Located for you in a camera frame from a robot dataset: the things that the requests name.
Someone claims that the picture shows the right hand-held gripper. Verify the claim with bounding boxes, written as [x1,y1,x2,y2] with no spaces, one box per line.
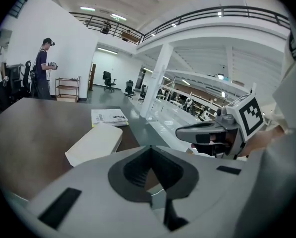
[175,93,265,160]

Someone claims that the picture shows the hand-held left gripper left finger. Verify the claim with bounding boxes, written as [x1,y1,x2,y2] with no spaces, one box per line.
[28,145,172,238]

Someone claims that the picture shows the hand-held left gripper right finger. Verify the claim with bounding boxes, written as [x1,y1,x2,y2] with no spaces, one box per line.
[151,145,246,238]

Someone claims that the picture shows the person's right forearm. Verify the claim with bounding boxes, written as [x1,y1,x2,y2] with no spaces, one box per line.
[245,124,286,157]

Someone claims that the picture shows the white metal shelf rack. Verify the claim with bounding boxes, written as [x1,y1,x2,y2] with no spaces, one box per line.
[147,68,259,156]

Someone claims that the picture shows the black office chair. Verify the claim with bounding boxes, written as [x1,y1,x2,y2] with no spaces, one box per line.
[137,84,147,103]
[102,70,118,93]
[124,80,135,99]
[23,60,34,97]

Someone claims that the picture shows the white square pillar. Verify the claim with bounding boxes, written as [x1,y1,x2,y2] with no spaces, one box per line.
[140,43,175,120]

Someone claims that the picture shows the white paperback book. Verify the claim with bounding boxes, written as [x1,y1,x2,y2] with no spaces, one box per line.
[91,109,129,128]

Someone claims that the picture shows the dark wooden table white legs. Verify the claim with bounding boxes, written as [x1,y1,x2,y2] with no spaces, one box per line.
[0,97,148,200]

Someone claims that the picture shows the person's cream printed shirt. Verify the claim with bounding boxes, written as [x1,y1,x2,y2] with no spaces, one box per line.
[237,21,296,238]

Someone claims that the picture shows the wooden shelf cart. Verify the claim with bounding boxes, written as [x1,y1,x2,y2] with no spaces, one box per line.
[55,76,81,103]

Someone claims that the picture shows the brown wooden door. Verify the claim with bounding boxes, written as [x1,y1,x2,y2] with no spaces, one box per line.
[88,63,97,91]

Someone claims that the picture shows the black mezzanine railing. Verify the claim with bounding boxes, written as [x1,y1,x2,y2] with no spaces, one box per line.
[69,5,291,44]

